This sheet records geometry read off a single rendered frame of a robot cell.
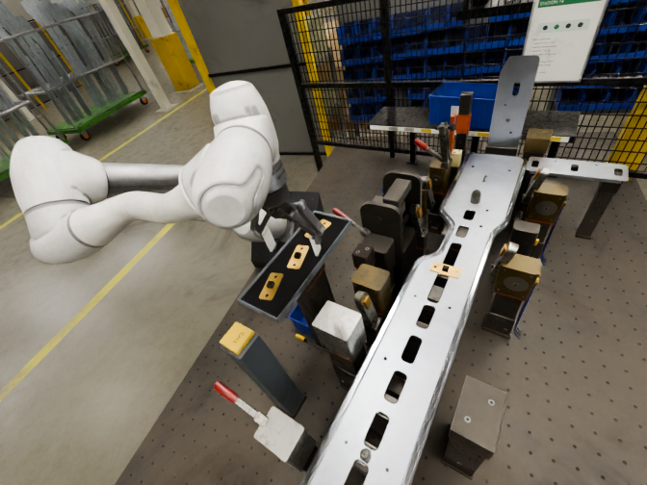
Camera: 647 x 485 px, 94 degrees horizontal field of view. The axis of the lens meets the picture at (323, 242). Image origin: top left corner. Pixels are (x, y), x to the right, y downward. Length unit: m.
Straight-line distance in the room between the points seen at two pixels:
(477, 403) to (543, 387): 0.45
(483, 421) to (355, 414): 0.26
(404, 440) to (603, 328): 0.82
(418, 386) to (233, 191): 0.60
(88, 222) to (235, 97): 0.46
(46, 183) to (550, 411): 1.44
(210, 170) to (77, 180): 0.58
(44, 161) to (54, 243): 0.20
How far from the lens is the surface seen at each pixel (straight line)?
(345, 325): 0.75
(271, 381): 0.90
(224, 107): 0.58
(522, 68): 1.41
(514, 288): 1.01
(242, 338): 0.75
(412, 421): 0.78
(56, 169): 0.99
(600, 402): 1.23
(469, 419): 0.76
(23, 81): 13.15
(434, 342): 0.84
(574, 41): 1.68
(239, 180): 0.43
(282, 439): 0.75
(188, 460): 1.26
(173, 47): 8.40
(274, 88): 3.34
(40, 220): 0.96
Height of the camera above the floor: 1.75
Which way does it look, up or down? 43 degrees down
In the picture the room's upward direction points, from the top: 17 degrees counter-clockwise
